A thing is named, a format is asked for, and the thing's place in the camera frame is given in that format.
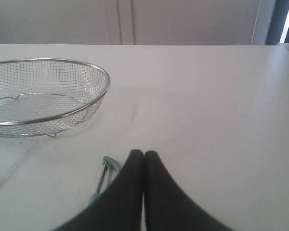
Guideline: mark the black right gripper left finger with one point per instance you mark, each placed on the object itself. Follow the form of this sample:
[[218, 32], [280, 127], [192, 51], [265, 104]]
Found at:
[[119, 208]]

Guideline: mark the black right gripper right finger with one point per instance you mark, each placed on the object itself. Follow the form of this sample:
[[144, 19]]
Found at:
[[167, 207]]

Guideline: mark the teal handled vegetable peeler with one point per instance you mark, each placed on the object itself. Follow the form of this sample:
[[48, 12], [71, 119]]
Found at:
[[110, 166]]

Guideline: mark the white cabinet doors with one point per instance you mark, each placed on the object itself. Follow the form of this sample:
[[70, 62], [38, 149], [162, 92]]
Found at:
[[136, 22]]

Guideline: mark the metal wire mesh basket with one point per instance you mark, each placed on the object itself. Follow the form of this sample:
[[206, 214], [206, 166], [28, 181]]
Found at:
[[46, 96]]

